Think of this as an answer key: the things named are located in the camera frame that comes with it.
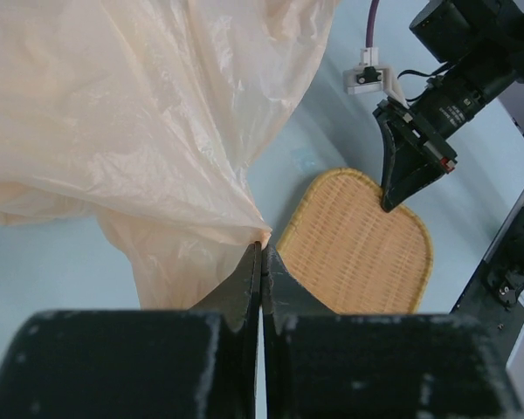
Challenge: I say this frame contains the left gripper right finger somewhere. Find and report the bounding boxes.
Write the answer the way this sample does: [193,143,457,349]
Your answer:
[261,246,334,418]

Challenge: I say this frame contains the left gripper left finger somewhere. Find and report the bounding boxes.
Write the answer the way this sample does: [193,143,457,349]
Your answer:
[191,242,262,418]

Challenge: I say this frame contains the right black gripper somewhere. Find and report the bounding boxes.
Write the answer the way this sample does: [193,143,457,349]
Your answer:
[374,73,514,212]

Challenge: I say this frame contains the woven bamboo tray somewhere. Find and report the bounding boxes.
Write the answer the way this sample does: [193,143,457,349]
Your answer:
[277,168,433,314]

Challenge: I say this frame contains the translucent orange plastic bag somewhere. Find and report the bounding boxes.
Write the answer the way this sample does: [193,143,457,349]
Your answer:
[0,1,337,308]

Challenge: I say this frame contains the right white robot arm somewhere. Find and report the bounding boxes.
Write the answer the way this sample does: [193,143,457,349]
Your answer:
[374,1,524,212]

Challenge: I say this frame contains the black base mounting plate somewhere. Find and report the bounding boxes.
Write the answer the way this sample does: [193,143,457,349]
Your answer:
[449,161,524,324]

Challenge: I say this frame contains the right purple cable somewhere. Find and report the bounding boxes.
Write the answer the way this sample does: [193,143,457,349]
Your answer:
[364,0,383,52]

